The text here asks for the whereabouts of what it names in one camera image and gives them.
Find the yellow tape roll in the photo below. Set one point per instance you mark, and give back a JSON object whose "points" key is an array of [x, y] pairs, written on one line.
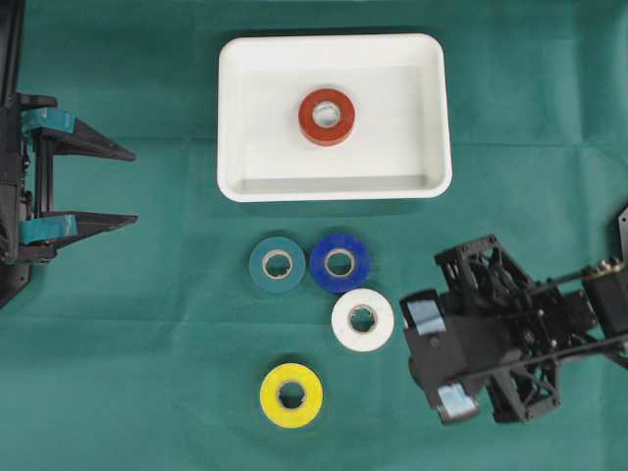
{"points": [[306, 411]]}

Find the white tape roll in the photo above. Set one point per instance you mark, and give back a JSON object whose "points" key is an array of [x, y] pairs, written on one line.
{"points": [[377, 305]]}

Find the green table cloth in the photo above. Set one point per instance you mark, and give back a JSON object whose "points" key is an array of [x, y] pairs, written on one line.
{"points": [[145, 348]]}

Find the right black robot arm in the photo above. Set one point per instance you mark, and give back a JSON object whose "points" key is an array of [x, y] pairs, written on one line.
{"points": [[605, 285]]}

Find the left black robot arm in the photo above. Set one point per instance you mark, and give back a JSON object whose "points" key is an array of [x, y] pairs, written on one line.
{"points": [[39, 171]]}

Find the red tape roll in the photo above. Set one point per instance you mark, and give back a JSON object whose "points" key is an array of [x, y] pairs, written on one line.
{"points": [[326, 116]]}

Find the white plastic tray case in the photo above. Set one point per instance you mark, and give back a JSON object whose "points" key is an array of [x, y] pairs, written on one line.
{"points": [[398, 147]]}

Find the blue tape roll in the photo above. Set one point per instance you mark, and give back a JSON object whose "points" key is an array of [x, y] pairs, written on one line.
{"points": [[357, 253]]}

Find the teal tape roll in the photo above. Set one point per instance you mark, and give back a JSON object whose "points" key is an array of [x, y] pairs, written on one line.
{"points": [[263, 251]]}

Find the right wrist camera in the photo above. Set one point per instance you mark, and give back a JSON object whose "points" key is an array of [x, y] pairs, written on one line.
{"points": [[465, 345]]}

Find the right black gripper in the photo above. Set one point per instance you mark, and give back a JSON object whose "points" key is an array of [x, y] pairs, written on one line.
{"points": [[514, 333]]}

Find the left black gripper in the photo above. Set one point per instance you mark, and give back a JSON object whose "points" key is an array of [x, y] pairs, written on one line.
{"points": [[50, 131]]}

